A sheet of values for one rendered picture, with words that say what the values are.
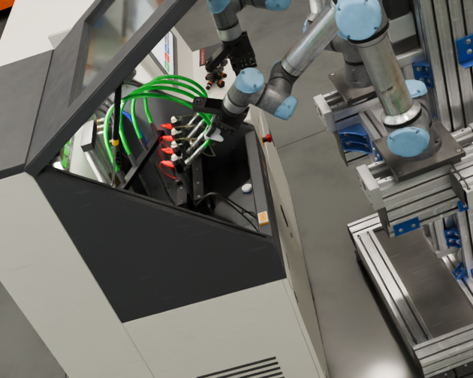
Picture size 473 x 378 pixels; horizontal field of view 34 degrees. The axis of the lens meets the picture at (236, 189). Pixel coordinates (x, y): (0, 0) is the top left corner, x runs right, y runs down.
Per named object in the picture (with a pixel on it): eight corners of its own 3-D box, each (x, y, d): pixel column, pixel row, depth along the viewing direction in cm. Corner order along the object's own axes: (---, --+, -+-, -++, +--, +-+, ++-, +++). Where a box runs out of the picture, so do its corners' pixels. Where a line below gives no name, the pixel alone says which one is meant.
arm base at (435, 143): (430, 125, 249) (425, 100, 244) (450, 149, 237) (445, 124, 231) (386, 142, 250) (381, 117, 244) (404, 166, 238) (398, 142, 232)
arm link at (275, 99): (302, 87, 230) (269, 70, 228) (296, 109, 221) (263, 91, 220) (289, 105, 235) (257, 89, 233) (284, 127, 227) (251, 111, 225)
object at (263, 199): (285, 269, 255) (272, 235, 245) (272, 273, 255) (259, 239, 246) (266, 162, 304) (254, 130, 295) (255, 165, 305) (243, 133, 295)
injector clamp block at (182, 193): (217, 228, 276) (203, 196, 267) (191, 235, 277) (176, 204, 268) (212, 172, 303) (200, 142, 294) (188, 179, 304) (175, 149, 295)
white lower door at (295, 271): (333, 394, 295) (288, 273, 254) (328, 396, 295) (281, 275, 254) (308, 277, 346) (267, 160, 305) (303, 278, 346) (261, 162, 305)
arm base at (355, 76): (377, 60, 289) (372, 37, 283) (391, 78, 277) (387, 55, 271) (339, 74, 289) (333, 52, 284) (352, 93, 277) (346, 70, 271)
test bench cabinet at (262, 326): (339, 415, 299) (287, 279, 252) (198, 451, 306) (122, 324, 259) (311, 288, 354) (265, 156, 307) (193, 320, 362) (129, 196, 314)
